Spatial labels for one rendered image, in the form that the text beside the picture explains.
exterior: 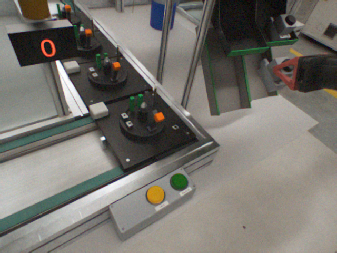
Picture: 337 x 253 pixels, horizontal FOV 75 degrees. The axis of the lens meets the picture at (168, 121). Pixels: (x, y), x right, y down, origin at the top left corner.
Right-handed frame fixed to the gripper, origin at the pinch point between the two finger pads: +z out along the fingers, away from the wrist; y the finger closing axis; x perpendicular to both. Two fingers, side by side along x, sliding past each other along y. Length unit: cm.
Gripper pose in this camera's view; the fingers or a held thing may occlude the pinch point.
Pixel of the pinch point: (283, 68)
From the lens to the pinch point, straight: 58.7
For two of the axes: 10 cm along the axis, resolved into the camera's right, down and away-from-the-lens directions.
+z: -4.1, -3.0, 8.6
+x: 0.6, 9.3, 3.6
